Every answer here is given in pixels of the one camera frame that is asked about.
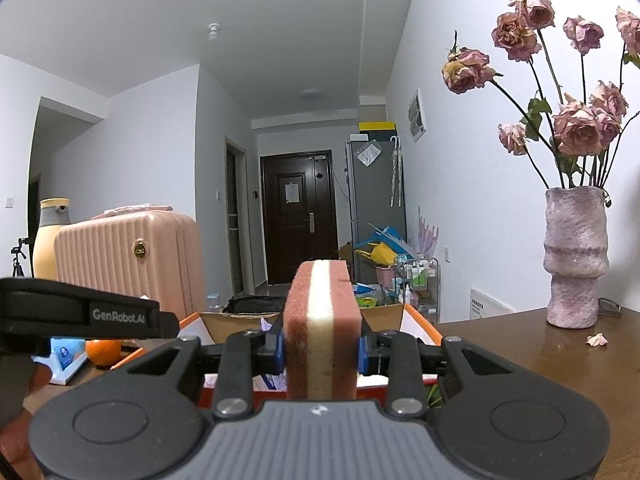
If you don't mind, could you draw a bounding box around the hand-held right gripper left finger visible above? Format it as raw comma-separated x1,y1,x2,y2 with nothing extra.
112,317,287,419

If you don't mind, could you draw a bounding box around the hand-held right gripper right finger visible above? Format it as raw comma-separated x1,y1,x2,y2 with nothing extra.
357,317,517,419

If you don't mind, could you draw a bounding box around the pink and white sponge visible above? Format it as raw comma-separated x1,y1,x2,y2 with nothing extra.
282,259,363,401

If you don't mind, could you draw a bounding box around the red cardboard box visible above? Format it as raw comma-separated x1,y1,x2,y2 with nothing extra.
107,302,443,411

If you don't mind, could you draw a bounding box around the blue soft tissue pack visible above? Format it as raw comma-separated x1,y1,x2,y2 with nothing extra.
31,337,91,385

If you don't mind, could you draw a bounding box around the person's left hand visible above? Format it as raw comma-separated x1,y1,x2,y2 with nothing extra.
0,362,53,480

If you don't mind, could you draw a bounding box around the black duffel bag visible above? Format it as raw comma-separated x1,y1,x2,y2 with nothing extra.
222,295,288,315

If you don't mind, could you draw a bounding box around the orange fruit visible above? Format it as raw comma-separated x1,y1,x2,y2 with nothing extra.
85,340,123,367

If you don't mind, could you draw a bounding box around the yellow thermos bottle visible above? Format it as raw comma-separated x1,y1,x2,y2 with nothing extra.
32,197,71,279

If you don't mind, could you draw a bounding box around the black tripod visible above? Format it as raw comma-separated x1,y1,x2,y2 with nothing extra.
11,237,28,278

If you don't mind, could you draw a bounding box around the pink ribbed suitcase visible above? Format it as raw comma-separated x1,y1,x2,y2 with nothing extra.
54,205,201,318

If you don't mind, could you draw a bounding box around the dark brown entrance door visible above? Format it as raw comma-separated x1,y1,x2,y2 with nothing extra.
260,150,333,285

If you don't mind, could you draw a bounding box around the interior side doorway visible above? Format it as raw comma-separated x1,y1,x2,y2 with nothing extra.
225,137,248,296

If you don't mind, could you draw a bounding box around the white leaning board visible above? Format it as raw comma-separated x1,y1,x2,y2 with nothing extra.
470,287,516,320

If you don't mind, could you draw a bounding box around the grey refrigerator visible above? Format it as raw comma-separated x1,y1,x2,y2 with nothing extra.
345,136,407,283

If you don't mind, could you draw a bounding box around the folded clear umbrella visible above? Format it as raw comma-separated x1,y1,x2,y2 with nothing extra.
390,135,403,207

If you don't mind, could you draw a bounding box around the pink textured vase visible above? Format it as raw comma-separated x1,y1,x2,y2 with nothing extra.
544,186,610,329

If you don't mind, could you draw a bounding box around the bunch of dried pink roses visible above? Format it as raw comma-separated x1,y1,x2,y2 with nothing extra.
441,0,640,208

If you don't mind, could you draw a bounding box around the wire cart with bottles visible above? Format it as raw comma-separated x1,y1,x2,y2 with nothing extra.
395,256,441,323

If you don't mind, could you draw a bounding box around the white wall panel box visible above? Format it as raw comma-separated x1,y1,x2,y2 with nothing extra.
407,89,427,142

